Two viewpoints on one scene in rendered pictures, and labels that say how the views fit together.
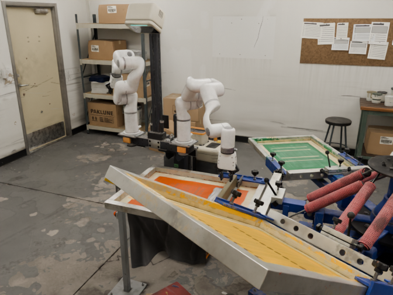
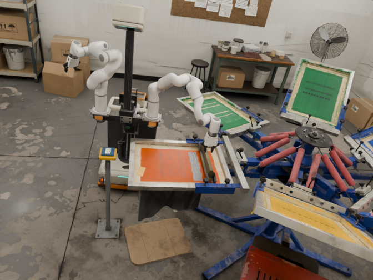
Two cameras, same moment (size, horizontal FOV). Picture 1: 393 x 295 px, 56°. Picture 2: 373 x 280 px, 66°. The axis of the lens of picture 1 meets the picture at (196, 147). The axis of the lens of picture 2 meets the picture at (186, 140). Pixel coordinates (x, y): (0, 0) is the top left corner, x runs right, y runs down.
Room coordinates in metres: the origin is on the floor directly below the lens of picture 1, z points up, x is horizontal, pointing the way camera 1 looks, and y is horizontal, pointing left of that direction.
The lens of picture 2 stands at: (0.40, 1.03, 2.43)
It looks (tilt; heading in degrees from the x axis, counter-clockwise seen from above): 34 degrees down; 326
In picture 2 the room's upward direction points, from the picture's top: 10 degrees clockwise
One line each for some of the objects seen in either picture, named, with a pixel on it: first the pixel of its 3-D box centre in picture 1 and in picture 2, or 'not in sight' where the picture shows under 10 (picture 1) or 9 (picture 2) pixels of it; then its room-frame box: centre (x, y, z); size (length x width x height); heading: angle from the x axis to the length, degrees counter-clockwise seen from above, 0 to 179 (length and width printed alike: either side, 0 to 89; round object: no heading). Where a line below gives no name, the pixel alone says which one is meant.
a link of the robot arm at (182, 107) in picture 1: (184, 107); (155, 91); (2.41, 0.08, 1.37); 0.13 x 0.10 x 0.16; 115
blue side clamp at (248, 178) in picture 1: (241, 181); (202, 144); (2.10, -0.29, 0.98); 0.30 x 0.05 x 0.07; 69
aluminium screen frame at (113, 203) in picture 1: (190, 194); (179, 163); (1.93, 0.04, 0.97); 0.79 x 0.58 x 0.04; 69
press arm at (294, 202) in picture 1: (288, 204); (246, 161); (1.72, -0.49, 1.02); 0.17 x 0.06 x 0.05; 69
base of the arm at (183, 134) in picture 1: (184, 130); (152, 108); (2.42, 0.08, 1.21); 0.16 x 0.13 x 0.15; 153
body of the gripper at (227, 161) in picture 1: (227, 159); (211, 138); (1.85, -0.17, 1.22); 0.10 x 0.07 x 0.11; 69
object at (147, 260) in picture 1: (167, 245); (170, 202); (1.75, 0.16, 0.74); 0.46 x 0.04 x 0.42; 69
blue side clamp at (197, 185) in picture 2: not in sight; (215, 188); (1.58, -0.09, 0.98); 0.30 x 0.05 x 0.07; 69
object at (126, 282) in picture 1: (123, 236); (107, 194); (2.24, 0.52, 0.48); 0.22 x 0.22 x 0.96; 69
